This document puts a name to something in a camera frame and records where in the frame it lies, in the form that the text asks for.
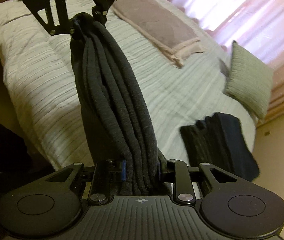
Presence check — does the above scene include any black sweatshirt garment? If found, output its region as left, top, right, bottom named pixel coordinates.
left=70, top=13, right=169, bottom=196

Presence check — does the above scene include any folded dark clothes stack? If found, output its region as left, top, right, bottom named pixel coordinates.
left=180, top=112, right=259, bottom=181

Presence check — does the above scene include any grey striped bedspread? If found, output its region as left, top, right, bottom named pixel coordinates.
left=0, top=0, right=256, bottom=169

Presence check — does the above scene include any pink folded blanket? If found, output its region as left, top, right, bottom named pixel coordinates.
left=113, top=0, right=205, bottom=68

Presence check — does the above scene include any grey knitted cushion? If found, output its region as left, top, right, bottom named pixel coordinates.
left=225, top=41, right=273, bottom=119

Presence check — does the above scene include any pink curtain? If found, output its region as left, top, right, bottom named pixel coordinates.
left=168, top=0, right=284, bottom=120

